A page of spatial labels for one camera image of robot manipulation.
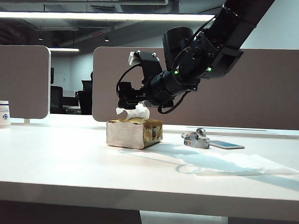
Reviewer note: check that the long ceiling light strip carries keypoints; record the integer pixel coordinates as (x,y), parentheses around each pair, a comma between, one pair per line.
(94,16)

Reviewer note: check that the narrow brown desk partition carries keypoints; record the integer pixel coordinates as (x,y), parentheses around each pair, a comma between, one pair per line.
(19,81)

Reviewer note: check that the white partition bracket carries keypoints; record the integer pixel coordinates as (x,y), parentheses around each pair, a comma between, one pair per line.
(26,121)

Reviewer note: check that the gold and white tissue box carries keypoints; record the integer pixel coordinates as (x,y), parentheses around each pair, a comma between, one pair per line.
(128,136)

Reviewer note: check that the wide brown desk partition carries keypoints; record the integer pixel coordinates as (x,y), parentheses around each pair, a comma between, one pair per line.
(252,96)

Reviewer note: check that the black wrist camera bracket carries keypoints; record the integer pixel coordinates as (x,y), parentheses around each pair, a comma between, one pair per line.
(151,63)

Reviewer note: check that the white paper cup blue logo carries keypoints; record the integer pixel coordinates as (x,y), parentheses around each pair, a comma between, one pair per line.
(0,115)

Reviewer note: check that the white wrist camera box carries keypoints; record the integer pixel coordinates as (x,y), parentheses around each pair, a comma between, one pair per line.
(133,58)

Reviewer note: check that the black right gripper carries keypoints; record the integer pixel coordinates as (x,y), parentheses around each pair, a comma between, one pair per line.
(131,94)

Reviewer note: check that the white tissue sheet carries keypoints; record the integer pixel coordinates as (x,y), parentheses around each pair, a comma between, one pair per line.
(249,166)
(137,113)

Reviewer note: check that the dark computer monitor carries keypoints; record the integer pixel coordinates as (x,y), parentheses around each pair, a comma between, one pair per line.
(87,85)

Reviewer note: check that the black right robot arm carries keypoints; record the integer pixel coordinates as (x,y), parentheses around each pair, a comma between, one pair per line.
(217,45)

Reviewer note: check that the dark office chair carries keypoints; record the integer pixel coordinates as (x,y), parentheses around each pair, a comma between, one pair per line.
(56,100)
(85,104)

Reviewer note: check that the short ceiling light strip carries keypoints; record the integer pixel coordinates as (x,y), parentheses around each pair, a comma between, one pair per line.
(64,49)

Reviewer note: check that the smartphone on table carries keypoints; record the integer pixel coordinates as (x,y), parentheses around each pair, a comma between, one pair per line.
(226,144)

